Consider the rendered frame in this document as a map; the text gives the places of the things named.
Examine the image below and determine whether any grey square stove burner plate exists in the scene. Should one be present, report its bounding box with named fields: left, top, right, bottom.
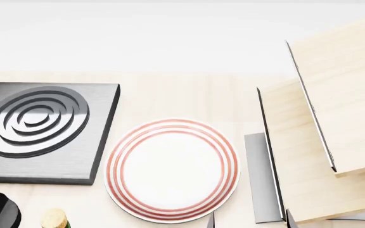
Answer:
left=0, top=82, right=122, bottom=186

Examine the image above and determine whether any light wooden cabinet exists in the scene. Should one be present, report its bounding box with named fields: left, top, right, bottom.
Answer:
left=256, top=13, right=365, bottom=228

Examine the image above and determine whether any grey pointed metal piece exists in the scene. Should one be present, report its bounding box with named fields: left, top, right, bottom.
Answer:
left=207, top=210, right=217, bottom=228

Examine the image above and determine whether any green bottle with cork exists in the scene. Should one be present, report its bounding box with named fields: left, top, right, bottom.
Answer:
left=41, top=208, right=73, bottom=228

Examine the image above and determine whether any white plate with red rings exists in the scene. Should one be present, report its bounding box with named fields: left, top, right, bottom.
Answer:
left=103, top=118, right=241, bottom=224

